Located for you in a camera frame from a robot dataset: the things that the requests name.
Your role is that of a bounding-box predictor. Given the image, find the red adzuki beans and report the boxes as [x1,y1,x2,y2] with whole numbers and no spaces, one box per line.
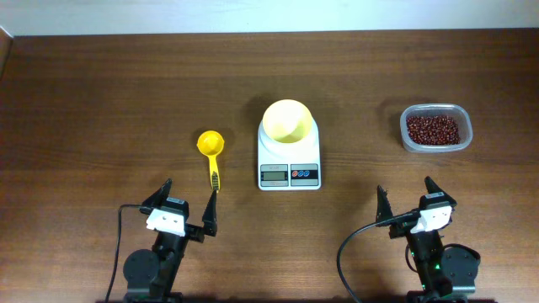
[406,115,461,146]

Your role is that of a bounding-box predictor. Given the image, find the white digital kitchen scale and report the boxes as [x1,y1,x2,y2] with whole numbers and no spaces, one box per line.
[257,120,322,191]

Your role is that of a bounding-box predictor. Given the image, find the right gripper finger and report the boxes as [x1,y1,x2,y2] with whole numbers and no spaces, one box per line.
[424,176,453,202]
[376,185,393,222]

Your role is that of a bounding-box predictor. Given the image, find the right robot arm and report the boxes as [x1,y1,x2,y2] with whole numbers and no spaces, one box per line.
[376,177,481,302]

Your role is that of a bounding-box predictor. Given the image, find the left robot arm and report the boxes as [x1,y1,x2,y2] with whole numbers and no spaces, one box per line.
[122,178,218,302]

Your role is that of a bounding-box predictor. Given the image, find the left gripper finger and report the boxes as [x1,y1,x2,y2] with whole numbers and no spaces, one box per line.
[202,189,217,237]
[140,178,173,215]

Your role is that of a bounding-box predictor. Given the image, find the yellow plastic bowl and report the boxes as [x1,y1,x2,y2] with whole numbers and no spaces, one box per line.
[262,99,313,144]

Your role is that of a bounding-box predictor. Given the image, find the right black camera cable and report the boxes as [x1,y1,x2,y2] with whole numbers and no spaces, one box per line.
[336,212,422,303]

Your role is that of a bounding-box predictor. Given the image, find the yellow measuring scoop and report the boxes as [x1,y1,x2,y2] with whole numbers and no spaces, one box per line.
[196,130,225,191]

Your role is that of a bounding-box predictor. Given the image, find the left black camera cable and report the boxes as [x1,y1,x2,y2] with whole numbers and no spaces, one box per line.
[104,204,153,303]

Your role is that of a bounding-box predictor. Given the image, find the clear plastic bean container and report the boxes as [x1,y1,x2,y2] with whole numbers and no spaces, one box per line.
[400,104,473,153]

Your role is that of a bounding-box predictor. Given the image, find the black camera cable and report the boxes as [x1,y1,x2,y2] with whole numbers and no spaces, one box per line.
[336,212,422,303]
[104,204,153,303]

